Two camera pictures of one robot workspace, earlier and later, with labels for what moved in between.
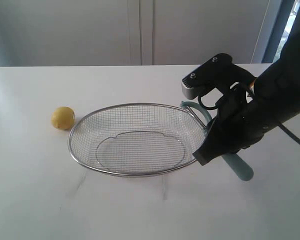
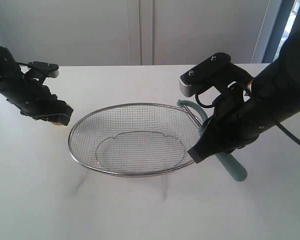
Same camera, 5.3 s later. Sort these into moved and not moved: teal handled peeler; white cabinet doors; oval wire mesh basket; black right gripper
Moved: teal handled peeler
Not moved: white cabinet doors; oval wire mesh basket; black right gripper
